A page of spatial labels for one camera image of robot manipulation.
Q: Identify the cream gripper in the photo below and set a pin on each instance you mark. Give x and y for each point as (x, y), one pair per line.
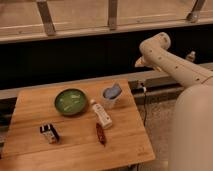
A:
(141, 62)

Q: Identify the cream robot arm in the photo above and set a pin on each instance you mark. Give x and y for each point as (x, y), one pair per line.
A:
(191, 139)

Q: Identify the black and white eraser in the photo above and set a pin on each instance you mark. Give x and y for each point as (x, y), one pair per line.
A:
(49, 133)

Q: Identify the blue cloth in cup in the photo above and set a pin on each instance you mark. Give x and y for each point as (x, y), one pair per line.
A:
(113, 92)

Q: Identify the white plastic cup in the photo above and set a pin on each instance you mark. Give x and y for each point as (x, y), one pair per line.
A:
(109, 103)

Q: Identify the white tube bottle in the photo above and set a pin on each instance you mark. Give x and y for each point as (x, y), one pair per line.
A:
(104, 119)

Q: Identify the red snack wrapper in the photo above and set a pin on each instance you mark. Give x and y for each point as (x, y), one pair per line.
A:
(100, 134)

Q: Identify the green bowl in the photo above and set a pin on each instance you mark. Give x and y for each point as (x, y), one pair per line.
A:
(71, 102)

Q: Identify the wooden table board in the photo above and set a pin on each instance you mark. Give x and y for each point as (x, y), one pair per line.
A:
(78, 149)

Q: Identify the right metal railing post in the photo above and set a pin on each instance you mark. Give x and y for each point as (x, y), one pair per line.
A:
(193, 15)

